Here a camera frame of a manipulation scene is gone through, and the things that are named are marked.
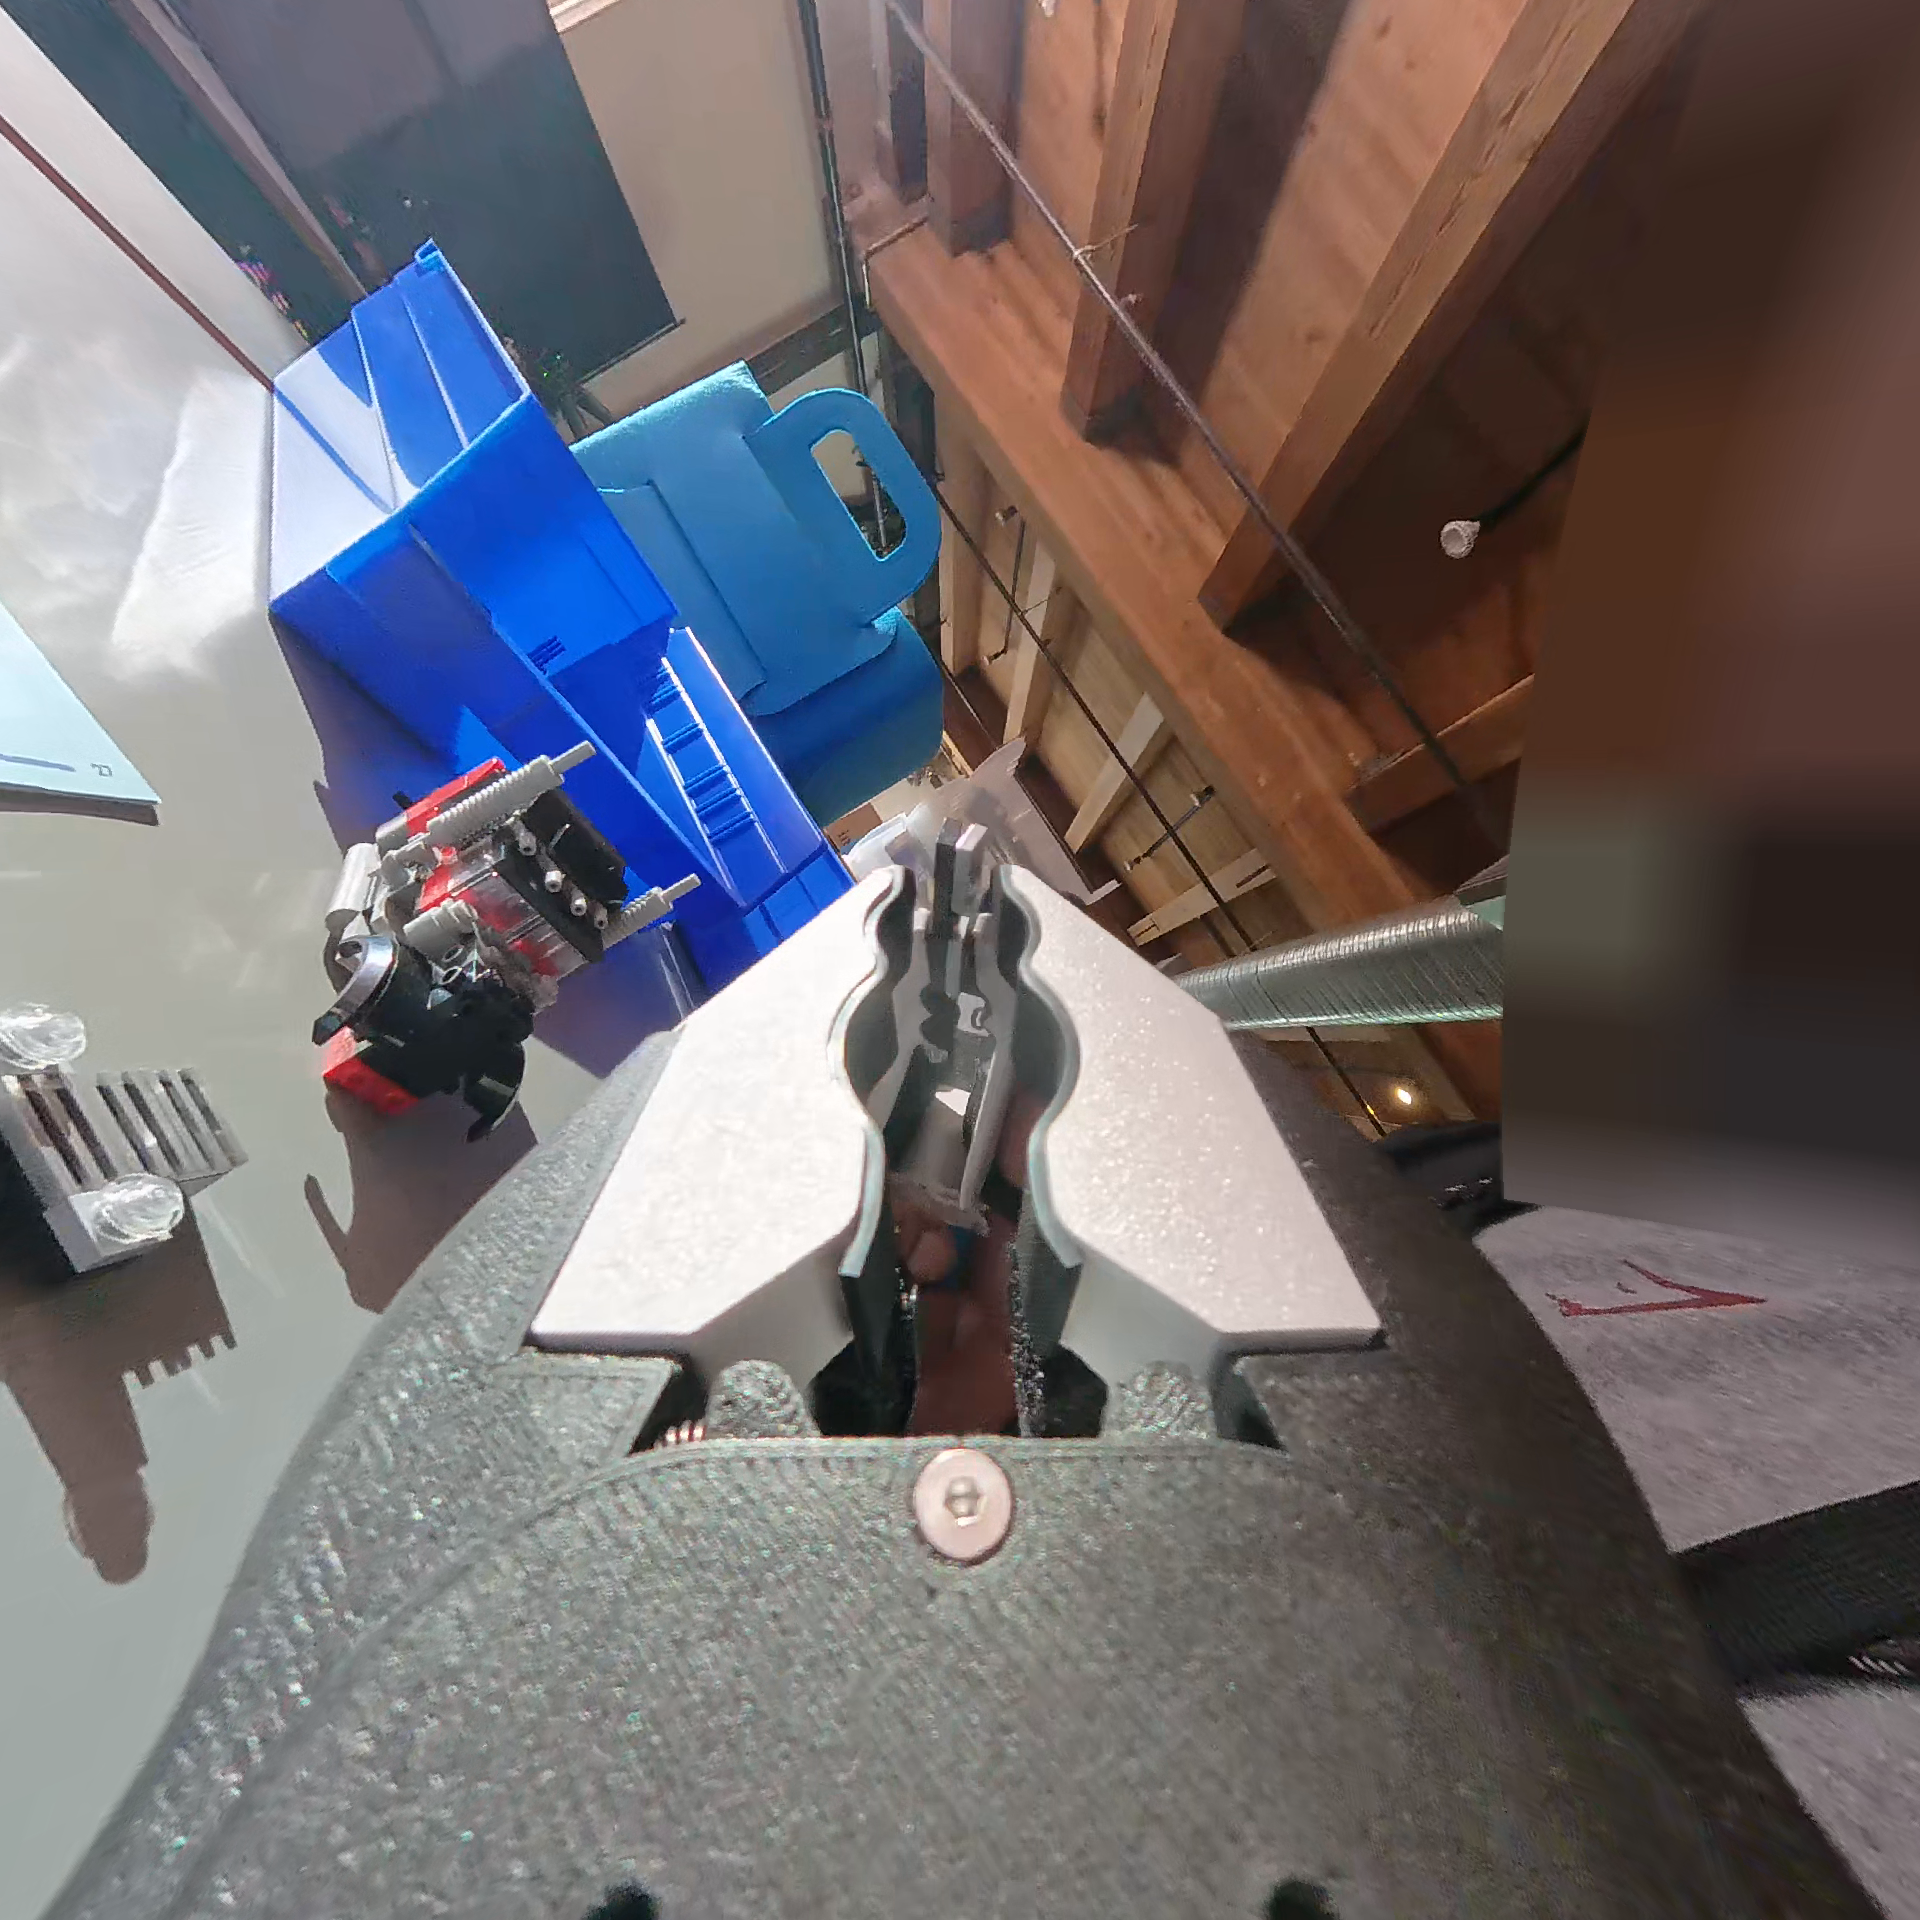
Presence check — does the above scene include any blue felt bag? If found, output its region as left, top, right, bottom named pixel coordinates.
left=571, top=360, right=948, bottom=824

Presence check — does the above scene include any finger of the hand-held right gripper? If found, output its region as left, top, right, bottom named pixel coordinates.
left=882, top=960, right=1004, bottom=1211

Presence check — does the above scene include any black webbing strap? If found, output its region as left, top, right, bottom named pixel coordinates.
left=1665, top=1476, right=1920, bottom=1691

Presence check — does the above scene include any red black cable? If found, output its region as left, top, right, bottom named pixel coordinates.
left=0, top=113, right=284, bottom=385

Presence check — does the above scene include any blue plastic parts bin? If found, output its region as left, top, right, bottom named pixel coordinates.
left=601, top=623, right=870, bottom=1038
left=267, top=241, right=685, bottom=902

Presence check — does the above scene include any silver ventilation duct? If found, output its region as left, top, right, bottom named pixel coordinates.
left=1174, top=897, right=1511, bottom=1041

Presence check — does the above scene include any light blue instruction booklet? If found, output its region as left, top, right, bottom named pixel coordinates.
left=0, top=600, right=164, bottom=828

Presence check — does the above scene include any person's right hand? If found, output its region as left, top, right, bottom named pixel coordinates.
left=896, top=1116, right=1041, bottom=1435

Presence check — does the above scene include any black red toy brick truck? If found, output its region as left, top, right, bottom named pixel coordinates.
left=312, top=742, right=709, bottom=1147

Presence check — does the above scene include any grey desk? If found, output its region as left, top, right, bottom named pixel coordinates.
left=0, top=0, right=715, bottom=1909

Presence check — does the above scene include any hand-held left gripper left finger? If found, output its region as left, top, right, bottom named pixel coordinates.
left=528, top=867, right=913, bottom=1429

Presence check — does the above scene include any grey black grille brick assembly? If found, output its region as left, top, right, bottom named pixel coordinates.
left=0, top=1004, right=253, bottom=1283

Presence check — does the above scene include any black wall screen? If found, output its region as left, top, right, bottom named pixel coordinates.
left=31, top=0, right=685, bottom=397

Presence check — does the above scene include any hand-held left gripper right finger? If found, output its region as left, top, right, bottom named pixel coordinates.
left=996, top=867, right=1387, bottom=1435

